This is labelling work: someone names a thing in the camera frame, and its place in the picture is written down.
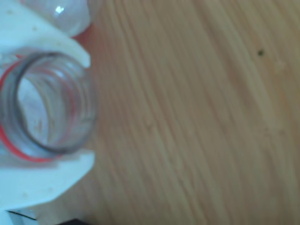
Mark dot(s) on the clear bottle red label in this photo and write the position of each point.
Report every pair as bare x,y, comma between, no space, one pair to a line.
82,100

